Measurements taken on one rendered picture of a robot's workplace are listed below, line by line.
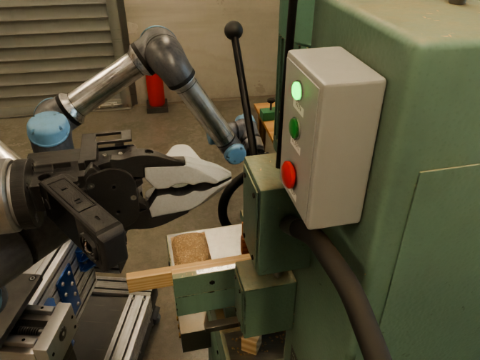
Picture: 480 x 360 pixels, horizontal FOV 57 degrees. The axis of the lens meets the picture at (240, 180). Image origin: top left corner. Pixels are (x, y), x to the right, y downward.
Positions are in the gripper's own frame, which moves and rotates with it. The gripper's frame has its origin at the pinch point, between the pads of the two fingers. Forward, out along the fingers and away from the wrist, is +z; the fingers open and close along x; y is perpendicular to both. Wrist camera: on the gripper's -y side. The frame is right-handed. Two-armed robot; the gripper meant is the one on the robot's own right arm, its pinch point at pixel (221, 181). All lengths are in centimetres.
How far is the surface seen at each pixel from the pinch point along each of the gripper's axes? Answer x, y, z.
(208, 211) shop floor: 139, 169, 22
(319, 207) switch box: 0.8, -5.5, 9.0
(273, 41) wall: 90, 330, 107
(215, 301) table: 50, 26, 3
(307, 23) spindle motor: -8.5, 25.9, 18.2
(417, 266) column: 8.1, -8.8, 19.7
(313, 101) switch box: -10.1, -4.0, 7.8
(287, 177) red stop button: -0.5, -1.4, 6.8
